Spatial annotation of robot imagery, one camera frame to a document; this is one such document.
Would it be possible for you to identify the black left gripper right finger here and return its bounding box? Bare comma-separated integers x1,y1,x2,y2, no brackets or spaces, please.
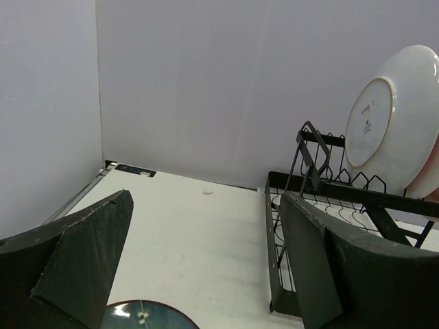
279,193,438,328

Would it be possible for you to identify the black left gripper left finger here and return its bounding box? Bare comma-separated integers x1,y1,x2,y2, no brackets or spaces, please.
1,190,134,328

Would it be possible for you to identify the dark teal round plate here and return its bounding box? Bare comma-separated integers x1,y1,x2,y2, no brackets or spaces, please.
100,300,199,329

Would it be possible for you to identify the white plate green red rim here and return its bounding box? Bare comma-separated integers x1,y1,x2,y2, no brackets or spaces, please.
406,138,438,199

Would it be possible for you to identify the red plate blue flower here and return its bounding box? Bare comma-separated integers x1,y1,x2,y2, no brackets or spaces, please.
345,45,438,198

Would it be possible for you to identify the black wire dish rack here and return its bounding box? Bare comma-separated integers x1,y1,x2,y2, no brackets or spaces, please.
265,121,438,317

